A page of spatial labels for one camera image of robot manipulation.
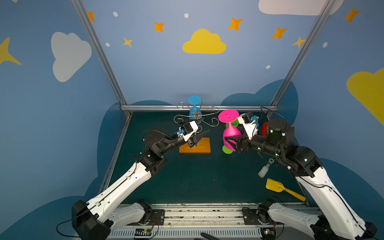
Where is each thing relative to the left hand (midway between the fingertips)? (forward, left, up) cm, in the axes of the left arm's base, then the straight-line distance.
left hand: (203, 119), depth 58 cm
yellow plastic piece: (-11, -45, -43) cm, 63 cm away
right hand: (-2, -13, -6) cm, 14 cm away
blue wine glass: (+25, +3, -22) cm, 34 cm away
